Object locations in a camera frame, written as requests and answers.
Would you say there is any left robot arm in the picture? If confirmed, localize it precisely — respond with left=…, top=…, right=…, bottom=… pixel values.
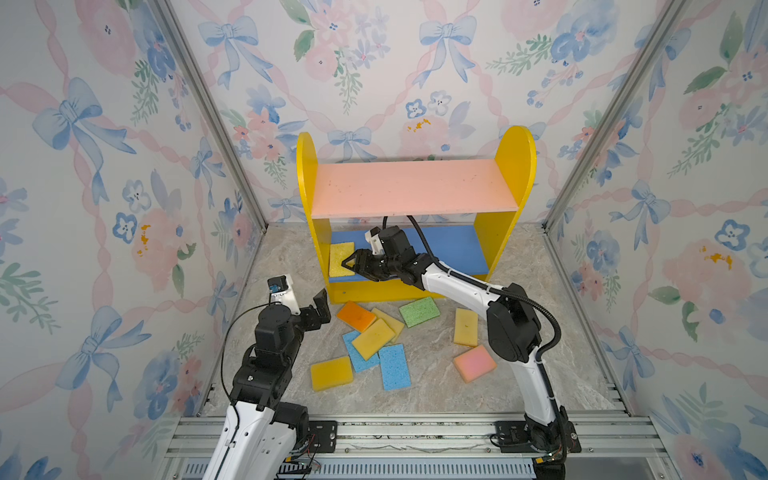
left=204, top=290, right=331, bottom=479

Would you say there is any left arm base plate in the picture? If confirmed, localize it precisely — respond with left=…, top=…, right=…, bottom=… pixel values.
left=288, top=419, right=339, bottom=456

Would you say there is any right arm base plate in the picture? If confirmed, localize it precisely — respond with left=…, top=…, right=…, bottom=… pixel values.
left=489, top=419, right=562, bottom=456

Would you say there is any thick yellow sponge front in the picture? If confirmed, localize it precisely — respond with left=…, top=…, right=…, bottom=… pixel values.
left=310, top=356, right=354, bottom=392

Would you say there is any yellow pink blue toy shelf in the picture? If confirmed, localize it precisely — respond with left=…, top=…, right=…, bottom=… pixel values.
left=297, top=126, right=537, bottom=304

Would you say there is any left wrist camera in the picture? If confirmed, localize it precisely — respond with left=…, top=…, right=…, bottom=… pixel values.
left=267, top=274, right=300, bottom=315

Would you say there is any left corner aluminium post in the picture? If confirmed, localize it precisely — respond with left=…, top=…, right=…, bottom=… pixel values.
left=148, top=0, right=268, bottom=234

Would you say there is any blue sponge right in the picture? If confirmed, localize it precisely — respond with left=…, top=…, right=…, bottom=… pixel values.
left=378, top=344, right=411, bottom=391

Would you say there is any aluminium mounting rail frame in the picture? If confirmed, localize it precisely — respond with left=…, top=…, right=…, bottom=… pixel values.
left=152, top=410, right=679, bottom=480

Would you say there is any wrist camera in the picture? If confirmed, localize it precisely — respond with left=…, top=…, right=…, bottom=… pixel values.
left=267, top=274, right=300, bottom=315
left=365, top=226, right=411, bottom=258

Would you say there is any pale yellow sponge underneath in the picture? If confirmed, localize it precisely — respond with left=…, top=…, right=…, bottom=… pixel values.
left=371, top=308, right=406, bottom=345

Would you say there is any blue sponge left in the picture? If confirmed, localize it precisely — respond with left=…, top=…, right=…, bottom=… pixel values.
left=342, top=331, right=380, bottom=373

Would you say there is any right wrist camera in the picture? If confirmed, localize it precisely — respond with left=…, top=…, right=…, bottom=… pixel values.
left=365, top=226, right=411, bottom=258

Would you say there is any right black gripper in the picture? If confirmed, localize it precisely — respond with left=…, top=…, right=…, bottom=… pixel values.
left=339, top=252, right=400, bottom=284

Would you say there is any yellow sponge with green back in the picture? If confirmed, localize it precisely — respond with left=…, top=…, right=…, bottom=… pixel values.
left=352, top=319, right=395, bottom=361

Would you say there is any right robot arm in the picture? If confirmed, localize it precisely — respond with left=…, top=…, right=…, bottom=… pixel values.
left=331, top=243, right=570, bottom=457

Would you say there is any right corner aluminium post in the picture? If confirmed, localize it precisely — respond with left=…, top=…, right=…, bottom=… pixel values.
left=542, top=0, right=690, bottom=233

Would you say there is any pink orange sponge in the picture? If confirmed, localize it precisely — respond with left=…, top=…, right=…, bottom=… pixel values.
left=453, top=345, right=497, bottom=383

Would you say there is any small yellow sponge right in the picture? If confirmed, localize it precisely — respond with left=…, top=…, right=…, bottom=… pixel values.
left=453, top=308, right=479, bottom=348

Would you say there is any bright yellow cellulose sponge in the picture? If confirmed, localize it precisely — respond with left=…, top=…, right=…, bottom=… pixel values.
left=329, top=242, right=356, bottom=278

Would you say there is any blue sponge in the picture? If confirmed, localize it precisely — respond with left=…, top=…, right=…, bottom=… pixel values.
left=378, top=344, right=411, bottom=391
left=342, top=331, right=380, bottom=373

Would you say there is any corner aluminium post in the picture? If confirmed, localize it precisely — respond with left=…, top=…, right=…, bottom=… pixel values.
left=542, top=0, right=690, bottom=233
left=148, top=0, right=268, bottom=234

